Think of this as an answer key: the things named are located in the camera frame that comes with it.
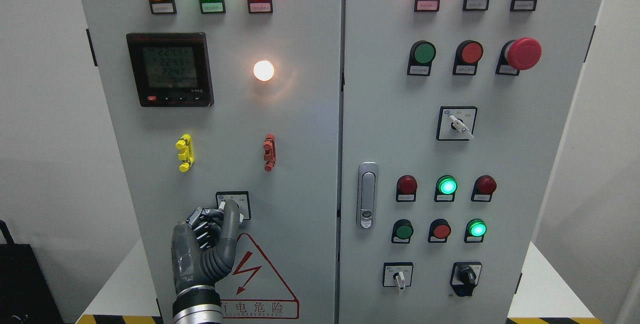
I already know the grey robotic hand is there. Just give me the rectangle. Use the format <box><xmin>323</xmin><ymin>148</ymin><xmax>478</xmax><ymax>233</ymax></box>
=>
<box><xmin>171</xmin><ymin>199</ymin><xmax>243</xmax><ymax>295</ymax></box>

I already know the white rotary light switch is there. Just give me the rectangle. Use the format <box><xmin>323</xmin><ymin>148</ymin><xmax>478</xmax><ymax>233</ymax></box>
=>
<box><xmin>215</xmin><ymin>191</ymin><xmax>251</xmax><ymax>221</ymax></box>

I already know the red triangle danger sticker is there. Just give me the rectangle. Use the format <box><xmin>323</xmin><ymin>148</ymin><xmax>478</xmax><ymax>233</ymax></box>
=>
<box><xmin>215</xmin><ymin>233</ymin><xmax>300</xmax><ymax>320</ymax></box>

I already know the yellow terminal clip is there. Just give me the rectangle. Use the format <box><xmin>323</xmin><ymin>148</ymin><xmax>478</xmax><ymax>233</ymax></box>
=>
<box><xmin>175</xmin><ymin>133</ymin><xmax>195</xmax><ymax>172</ymax></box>

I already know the red terminal clip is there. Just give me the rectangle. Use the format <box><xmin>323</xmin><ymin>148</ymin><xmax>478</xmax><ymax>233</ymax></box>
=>
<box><xmin>262</xmin><ymin>133</ymin><xmax>277</xmax><ymax>172</ymax></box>

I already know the black digital power meter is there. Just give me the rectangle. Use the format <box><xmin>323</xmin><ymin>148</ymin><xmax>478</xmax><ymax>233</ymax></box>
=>
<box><xmin>126</xmin><ymin>32</ymin><xmax>214</xmax><ymax>107</ymax></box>

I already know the clear small lamp bulb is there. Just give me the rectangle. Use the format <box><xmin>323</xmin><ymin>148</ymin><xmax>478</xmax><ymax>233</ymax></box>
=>
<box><xmin>253</xmin><ymin>59</ymin><xmax>275</xmax><ymax>81</ymax></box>

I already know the green push button lower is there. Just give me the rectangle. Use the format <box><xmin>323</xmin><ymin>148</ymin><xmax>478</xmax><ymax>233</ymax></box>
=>
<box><xmin>391</xmin><ymin>219</ymin><xmax>414</xmax><ymax>244</ymax></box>

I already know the green push button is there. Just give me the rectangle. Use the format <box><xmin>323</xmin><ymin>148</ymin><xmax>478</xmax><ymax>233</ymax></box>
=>
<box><xmin>406</xmin><ymin>40</ymin><xmax>437</xmax><ymax>76</ymax></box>
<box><xmin>391</xmin><ymin>219</ymin><xmax>414</xmax><ymax>244</ymax></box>

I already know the dark red indicator left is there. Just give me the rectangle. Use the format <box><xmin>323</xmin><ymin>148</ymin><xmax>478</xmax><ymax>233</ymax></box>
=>
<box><xmin>395</xmin><ymin>175</ymin><xmax>418</xmax><ymax>203</ymax></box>

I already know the dark red indicator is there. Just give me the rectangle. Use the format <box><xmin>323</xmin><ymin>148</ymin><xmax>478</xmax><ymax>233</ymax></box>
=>
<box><xmin>395</xmin><ymin>175</ymin><xmax>418</xmax><ymax>203</ymax></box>
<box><xmin>470</xmin><ymin>175</ymin><xmax>498</xmax><ymax>203</ymax></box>

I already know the grey electrical control cabinet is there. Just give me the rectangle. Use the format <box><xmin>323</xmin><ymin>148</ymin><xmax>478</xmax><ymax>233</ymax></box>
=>
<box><xmin>82</xmin><ymin>0</ymin><xmax>601</xmax><ymax>324</ymax></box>

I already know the red push button lower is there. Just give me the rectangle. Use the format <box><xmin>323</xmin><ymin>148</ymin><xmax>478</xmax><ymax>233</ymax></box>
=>
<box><xmin>427</xmin><ymin>219</ymin><xmax>451</xmax><ymax>244</ymax></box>

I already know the red push button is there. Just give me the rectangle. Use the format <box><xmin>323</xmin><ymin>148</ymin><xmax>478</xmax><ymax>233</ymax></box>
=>
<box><xmin>452</xmin><ymin>40</ymin><xmax>483</xmax><ymax>76</ymax></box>
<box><xmin>427</xmin><ymin>219</ymin><xmax>451</xmax><ymax>244</ymax></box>

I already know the green lit indicator middle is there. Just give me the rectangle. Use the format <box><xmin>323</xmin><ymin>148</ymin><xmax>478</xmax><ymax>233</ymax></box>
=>
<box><xmin>434</xmin><ymin>175</ymin><xmax>458</xmax><ymax>203</ymax></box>

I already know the green lit button lower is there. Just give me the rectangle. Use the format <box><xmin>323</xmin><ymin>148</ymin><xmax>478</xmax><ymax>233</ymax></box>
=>
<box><xmin>464</xmin><ymin>219</ymin><xmax>487</xmax><ymax>244</ymax></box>

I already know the dark red indicator right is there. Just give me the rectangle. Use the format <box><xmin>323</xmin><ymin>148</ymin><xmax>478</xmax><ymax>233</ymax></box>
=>
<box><xmin>470</xmin><ymin>175</ymin><xmax>498</xmax><ymax>203</ymax></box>

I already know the green push button upper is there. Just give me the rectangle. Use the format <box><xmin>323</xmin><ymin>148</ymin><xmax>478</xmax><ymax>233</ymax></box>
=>
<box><xmin>406</xmin><ymin>40</ymin><xmax>437</xmax><ymax>76</ymax></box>

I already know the red push button upper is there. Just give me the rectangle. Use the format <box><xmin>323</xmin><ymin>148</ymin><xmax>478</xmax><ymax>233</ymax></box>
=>
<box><xmin>452</xmin><ymin>40</ymin><xmax>483</xmax><ymax>76</ymax></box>

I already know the red emergency stop mushroom button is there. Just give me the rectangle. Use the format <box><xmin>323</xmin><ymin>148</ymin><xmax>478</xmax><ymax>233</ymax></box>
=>
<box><xmin>494</xmin><ymin>37</ymin><xmax>542</xmax><ymax>76</ymax></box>

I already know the silver cabinet door handle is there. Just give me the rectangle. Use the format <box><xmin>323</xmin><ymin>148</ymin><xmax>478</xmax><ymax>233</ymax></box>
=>
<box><xmin>356</xmin><ymin>162</ymin><xmax>378</xmax><ymax>229</ymax></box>

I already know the small white rotary switch bottom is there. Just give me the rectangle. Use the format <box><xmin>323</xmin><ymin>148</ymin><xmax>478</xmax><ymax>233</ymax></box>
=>
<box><xmin>382</xmin><ymin>261</ymin><xmax>414</xmax><ymax>293</ymax></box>

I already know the black rotary knob switch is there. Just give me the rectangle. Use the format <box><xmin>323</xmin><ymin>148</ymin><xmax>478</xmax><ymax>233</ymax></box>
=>
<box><xmin>450</xmin><ymin>261</ymin><xmax>483</xmax><ymax>297</ymax></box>

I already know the white rotary switch right door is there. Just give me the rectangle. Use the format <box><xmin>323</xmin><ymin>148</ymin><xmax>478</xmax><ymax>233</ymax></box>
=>
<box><xmin>436</xmin><ymin>106</ymin><xmax>478</xmax><ymax>141</ymax></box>

